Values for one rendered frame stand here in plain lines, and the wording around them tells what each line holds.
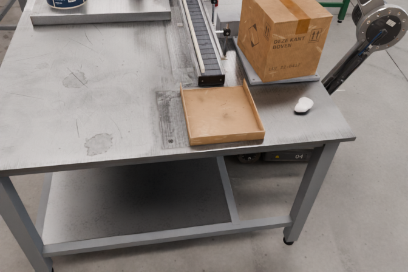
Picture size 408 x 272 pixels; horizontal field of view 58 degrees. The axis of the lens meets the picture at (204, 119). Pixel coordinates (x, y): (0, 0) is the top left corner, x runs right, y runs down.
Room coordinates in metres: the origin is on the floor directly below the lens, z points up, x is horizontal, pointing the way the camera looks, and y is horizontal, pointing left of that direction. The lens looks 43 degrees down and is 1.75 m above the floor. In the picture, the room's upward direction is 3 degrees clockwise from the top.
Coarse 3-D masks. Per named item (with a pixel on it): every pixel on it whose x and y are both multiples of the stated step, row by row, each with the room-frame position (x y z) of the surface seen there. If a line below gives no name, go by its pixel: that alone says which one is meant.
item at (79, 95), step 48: (240, 0) 1.97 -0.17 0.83; (48, 48) 1.38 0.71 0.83; (96, 48) 1.40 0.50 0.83; (144, 48) 1.42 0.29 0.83; (0, 96) 1.04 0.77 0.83; (48, 96) 1.05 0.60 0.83; (96, 96) 1.07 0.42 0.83; (144, 96) 1.09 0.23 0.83; (288, 96) 1.14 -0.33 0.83; (0, 144) 0.79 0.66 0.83; (48, 144) 0.81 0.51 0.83; (96, 144) 0.82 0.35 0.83; (144, 144) 0.83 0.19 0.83; (240, 144) 0.86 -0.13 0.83; (288, 144) 0.88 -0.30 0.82
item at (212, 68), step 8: (192, 0) 1.83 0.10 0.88; (184, 8) 1.73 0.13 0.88; (192, 8) 1.73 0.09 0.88; (192, 16) 1.65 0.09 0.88; (200, 16) 1.66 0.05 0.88; (192, 24) 1.57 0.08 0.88; (200, 24) 1.58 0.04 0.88; (200, 32) 1.51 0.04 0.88; (192, 40) 1.43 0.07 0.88; (200, 40) 1.44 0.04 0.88; (208, 40) 1.44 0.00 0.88; (200, 48) 1.37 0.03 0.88; (208, 48) 1.38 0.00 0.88; (208, 56) 1.31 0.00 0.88; (208, 64) 1.25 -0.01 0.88; (216, 64) 1.26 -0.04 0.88; (200, 72) 1.20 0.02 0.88; (208, 72) 1.20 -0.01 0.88; (216, 72) 1.20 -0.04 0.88
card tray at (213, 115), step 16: (192, 96) 1.10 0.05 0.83; (208, 96) 1.11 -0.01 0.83; (224, 96) 1.11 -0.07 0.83; (240, 96) 1.12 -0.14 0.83; (192, 112) 1.00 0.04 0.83; (208, 112) 1.01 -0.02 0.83; (224, 112) 1.02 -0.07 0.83; (240, 112) 1.02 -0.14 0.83; (256, 112) 0.99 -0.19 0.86; (192, 128) 0.92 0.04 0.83; (208, 128) 0.93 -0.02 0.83; (224, 128) 0.93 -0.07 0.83; (240, 128) 0.94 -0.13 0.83; (256, 128) 0.94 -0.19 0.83; (192, 144) 0.84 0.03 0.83
